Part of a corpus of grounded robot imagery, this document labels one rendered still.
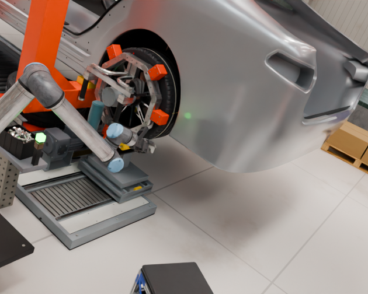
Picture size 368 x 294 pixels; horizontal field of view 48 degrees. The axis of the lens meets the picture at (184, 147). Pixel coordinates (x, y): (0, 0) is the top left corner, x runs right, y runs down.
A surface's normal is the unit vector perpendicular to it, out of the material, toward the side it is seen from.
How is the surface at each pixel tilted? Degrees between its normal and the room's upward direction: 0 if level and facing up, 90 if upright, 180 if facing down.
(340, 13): 90
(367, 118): 90
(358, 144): 90
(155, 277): 0
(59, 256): 0
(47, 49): 90
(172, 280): 0
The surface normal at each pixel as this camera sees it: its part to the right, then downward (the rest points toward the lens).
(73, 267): 0.34, -0.85
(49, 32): 0.74, 0.51
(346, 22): -0.55, 0.17
